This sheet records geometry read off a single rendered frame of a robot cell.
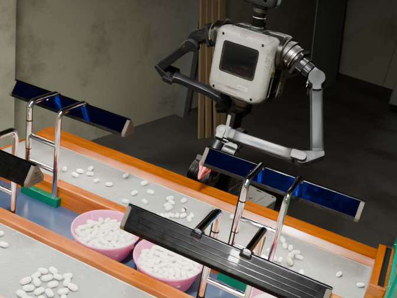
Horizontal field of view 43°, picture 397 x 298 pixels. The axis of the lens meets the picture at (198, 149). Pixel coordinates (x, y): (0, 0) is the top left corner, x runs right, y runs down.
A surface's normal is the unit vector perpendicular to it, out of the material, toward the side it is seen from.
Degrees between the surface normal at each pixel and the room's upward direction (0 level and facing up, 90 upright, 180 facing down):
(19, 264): 0
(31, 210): 0
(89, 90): 90
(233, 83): 91
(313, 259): 0
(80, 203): 90
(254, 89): 90
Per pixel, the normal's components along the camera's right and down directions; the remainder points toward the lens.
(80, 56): 0.80, 0.36
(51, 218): 0.16, -0.90
